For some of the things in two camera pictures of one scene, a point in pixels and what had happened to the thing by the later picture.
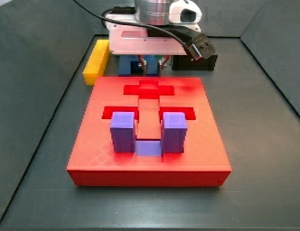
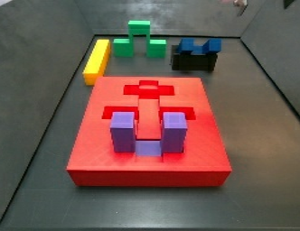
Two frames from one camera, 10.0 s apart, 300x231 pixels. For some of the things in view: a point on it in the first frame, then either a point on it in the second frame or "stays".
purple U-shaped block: x=123 y=134 stays
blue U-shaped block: x=130 y=69 to x=211 y=46
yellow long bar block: x=96 y=63 stays
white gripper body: x=131 y=41 to x=241 y=4
